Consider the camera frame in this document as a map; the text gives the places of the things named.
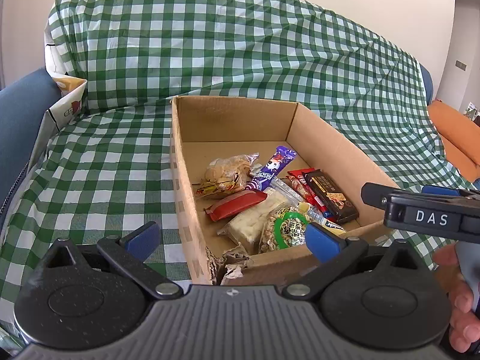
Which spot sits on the dark brown cracker packet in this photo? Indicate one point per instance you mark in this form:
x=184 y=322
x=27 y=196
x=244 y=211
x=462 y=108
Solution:
x=337 y=203

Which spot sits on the green white checkered cloth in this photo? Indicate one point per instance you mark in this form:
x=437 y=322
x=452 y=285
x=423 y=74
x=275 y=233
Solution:
x=106 y=171

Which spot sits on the purple milk candy bar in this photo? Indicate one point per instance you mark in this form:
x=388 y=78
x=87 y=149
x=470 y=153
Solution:
x=279 y=160

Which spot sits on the white nougat packet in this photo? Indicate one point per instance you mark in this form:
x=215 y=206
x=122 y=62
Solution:
x=246 y=227

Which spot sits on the wall socket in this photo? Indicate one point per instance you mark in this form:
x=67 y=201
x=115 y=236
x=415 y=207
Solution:
x=460 y=65

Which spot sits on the brown cardboard box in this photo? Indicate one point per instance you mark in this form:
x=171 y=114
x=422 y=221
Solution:
x=208 y=127

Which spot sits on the right hand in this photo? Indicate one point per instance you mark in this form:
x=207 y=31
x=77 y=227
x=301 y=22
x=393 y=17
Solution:
x=464 y=325

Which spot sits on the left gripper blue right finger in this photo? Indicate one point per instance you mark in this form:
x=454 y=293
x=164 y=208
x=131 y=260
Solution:
x=323 y=244

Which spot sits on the orange cushion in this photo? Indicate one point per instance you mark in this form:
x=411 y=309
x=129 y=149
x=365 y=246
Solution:
x=460 y=138

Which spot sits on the green label peanut bag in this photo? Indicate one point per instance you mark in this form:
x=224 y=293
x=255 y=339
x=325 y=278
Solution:
x=285 y=227

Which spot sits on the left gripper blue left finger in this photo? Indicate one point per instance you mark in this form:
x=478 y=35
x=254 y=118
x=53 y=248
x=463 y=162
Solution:
x=142 y=242

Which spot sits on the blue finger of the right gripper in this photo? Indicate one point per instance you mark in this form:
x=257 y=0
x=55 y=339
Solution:
x=374 y=195

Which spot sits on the small red snack packet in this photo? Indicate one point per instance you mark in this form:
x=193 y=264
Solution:
x=235 y=204

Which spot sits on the red spicy strip snack packet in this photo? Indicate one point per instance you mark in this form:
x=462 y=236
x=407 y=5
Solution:
x=300 y=185

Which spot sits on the clear bag twisted crackers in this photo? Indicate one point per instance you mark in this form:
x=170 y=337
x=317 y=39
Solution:
x=226 y=176

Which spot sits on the blue sofa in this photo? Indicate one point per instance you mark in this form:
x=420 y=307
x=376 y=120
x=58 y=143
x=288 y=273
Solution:
x=22 y=105

